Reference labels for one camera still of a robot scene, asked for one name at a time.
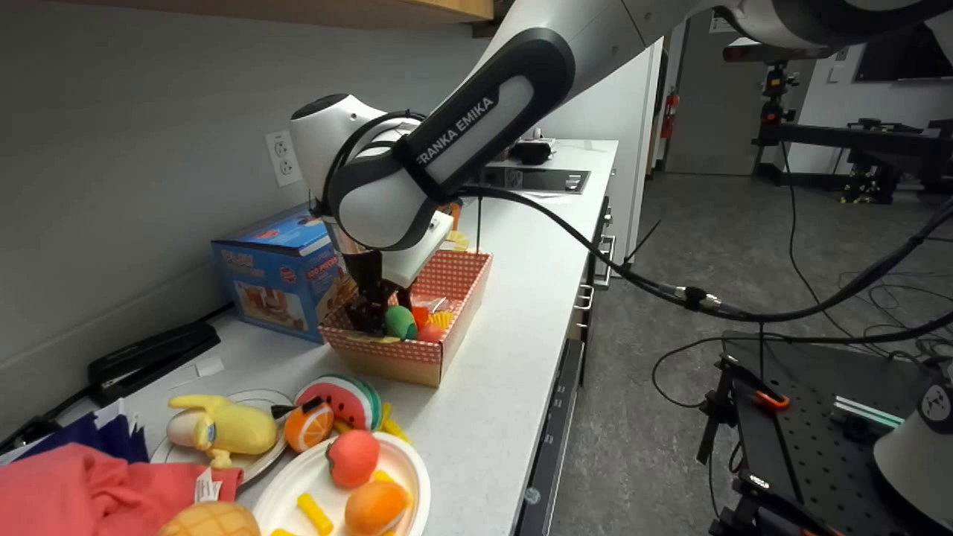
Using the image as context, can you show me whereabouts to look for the orange plush fruit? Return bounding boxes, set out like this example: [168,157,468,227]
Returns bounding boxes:
[342,477,412,536]

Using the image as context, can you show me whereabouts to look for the red checkered cardboard box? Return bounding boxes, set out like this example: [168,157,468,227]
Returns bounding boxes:
[319,246,495,390]

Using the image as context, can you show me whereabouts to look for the white conical base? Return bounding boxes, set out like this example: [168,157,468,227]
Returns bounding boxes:
[869,380,953,532]

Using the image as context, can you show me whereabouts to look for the black pot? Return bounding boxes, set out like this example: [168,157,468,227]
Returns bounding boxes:
[513,136,558,166]

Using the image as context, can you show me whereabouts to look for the plush orange slice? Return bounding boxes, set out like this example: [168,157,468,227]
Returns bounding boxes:
[284,398,339,454]

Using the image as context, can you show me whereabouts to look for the blue cloth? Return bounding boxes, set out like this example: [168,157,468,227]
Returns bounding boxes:
[19,411,153,466]

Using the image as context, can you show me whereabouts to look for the blue toy food box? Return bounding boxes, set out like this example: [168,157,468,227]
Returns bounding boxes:
[208,204,351,346]

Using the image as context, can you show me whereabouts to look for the black perforated breadboard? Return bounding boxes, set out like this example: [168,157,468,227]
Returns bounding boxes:
[729,337,953,536]

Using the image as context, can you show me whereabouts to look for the red plush peach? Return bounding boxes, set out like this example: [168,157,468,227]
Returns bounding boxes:
[325,426,385,492]

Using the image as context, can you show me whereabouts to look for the white wrist mount plate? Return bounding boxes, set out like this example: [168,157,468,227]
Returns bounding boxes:
[381,209,456,291]

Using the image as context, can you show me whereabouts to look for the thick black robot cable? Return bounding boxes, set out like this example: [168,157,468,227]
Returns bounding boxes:
[474,180,953,326]

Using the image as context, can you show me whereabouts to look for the yellow plush pineapple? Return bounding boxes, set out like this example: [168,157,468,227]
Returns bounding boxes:
[157,501,261,536]

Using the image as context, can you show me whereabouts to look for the plush watermelon slice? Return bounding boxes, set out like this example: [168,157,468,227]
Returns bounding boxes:
[294,371,385,431]

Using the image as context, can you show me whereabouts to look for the black stapler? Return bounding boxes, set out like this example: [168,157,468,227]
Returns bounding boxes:
[87,322,224,407]

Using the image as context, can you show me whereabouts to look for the red cloth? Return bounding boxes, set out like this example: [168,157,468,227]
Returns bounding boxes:
[0,439,244,536]

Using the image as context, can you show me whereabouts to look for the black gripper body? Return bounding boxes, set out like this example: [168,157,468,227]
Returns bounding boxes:
[345,250,392,305]

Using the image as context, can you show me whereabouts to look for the large white plate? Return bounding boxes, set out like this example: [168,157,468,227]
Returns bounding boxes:
[251,429,436,536]

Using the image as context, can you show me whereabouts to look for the yellow plush strip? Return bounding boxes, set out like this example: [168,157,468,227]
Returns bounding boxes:
[379,398,412,447]

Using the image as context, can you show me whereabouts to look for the black dishwasher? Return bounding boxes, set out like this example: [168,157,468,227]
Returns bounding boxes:
[513,329,590,536]

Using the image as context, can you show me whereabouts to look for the orange black clamp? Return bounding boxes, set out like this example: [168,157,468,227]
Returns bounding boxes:
[714,355,794,417]

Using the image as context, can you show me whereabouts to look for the teal strip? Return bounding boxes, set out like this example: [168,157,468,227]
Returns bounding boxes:
[832,393,909,431]

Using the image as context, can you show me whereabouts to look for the thin black floor cable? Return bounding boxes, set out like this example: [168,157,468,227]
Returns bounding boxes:
[649,305,953,411]

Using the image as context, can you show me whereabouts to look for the small white plate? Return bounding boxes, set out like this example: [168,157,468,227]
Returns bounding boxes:
[147,387,294,489]

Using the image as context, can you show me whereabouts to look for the yellow toy fry stick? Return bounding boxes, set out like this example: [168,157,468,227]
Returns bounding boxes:
[294,492,339,536]

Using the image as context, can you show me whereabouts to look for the black cooktop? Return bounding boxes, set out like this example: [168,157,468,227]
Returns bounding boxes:
[464,164,592,195]

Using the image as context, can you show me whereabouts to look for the yellow plush banana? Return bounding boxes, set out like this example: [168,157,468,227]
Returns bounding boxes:
[160,393,284,469]

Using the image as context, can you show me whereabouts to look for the green plushy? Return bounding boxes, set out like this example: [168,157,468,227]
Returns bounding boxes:
[381,304,419,341]

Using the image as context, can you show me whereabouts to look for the wooden upper cabinet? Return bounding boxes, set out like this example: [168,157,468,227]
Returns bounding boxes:
[57,0,501,29]

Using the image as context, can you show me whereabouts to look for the red orange plush ball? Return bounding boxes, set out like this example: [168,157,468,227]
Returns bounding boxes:
[407,298,440,341]

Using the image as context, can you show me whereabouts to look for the white wall outlet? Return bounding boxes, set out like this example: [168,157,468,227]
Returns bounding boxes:
[261,128,302,191]

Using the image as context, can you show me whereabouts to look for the black tripod rig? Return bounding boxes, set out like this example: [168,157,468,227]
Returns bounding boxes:
[753,55,953,204]

